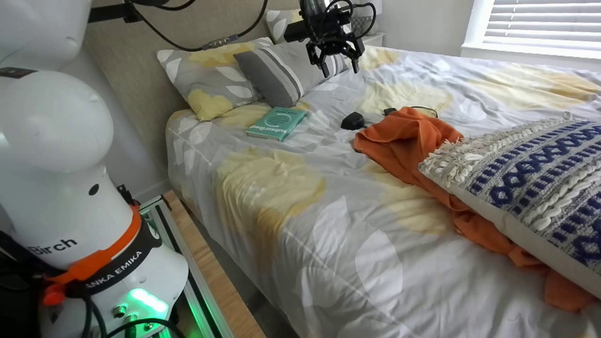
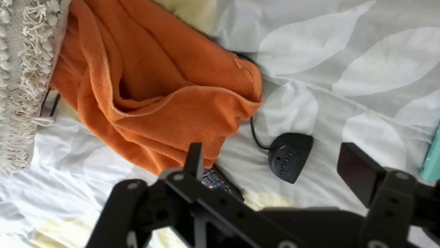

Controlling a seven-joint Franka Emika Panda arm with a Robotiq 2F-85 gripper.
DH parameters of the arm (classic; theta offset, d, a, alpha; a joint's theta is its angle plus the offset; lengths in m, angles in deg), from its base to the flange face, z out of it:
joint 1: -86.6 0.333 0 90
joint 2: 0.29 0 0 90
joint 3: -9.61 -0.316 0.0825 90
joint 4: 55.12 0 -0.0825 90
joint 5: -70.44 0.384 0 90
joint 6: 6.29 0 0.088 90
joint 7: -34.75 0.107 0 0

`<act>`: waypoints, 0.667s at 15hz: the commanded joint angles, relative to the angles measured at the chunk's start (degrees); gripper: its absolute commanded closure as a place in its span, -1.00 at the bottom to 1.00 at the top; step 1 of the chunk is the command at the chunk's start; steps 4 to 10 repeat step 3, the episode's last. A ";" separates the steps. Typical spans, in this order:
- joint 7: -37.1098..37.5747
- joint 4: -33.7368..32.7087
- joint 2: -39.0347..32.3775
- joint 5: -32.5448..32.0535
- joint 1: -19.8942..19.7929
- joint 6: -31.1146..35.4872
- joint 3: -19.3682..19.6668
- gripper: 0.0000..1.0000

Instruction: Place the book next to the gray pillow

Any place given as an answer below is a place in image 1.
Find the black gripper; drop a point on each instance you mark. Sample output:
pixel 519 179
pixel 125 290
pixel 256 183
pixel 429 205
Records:
pixel 329 21

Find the green book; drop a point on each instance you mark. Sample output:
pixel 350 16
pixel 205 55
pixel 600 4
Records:
pixel 277 123

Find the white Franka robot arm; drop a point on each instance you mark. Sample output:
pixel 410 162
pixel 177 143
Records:
pixel 57 188

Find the gray striped pillow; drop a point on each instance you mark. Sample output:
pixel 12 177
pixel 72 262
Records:
pixel 282 72

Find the yellow gray floral pillow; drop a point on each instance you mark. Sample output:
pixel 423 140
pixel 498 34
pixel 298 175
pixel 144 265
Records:
pixel 282 21
pixel 207 78

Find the blue white patterned pillow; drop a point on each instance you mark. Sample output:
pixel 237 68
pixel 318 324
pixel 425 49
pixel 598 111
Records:
pixel 538 181

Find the gray nightstand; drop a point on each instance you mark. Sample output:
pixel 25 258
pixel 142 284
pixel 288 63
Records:
pixel 375 40

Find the white bedside lamp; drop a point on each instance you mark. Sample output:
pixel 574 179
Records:
pixel 371 16

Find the small black device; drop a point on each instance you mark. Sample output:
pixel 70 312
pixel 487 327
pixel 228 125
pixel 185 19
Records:
pixel 354 121

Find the black remote control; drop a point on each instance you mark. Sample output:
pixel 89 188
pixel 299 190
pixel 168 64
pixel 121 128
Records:
pixel 390 111

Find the orange cloth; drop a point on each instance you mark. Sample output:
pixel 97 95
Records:
pixel 406 141

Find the gray yellow floral duvet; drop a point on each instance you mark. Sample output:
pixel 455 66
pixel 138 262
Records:
pixel 326 250

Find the white window blinds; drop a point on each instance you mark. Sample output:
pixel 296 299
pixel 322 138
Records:
pixel 545 21

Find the wooden base board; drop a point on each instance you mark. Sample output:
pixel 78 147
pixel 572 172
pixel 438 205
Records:
pixel 209 269

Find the white window frame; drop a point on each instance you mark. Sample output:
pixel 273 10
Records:
pixel 472 29

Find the black camera boom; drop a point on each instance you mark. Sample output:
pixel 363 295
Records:
pixel 113 12

